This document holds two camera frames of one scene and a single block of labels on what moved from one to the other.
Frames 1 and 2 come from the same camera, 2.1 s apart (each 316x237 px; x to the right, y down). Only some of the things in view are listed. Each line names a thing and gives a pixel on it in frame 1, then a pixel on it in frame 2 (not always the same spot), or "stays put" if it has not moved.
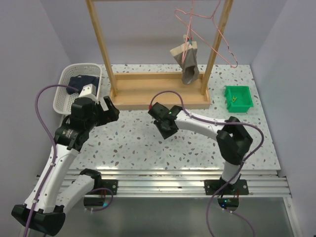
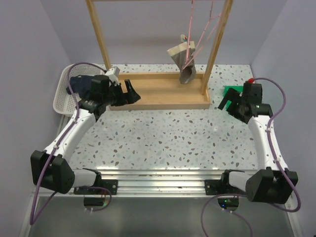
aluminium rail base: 181,183 stays put
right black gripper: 166,134 to 231,94
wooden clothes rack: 134,91 stays put
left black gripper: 110,115 to 125,98
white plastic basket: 62,103 stays put
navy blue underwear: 78,82 stays put
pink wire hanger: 222,36 to 212,23
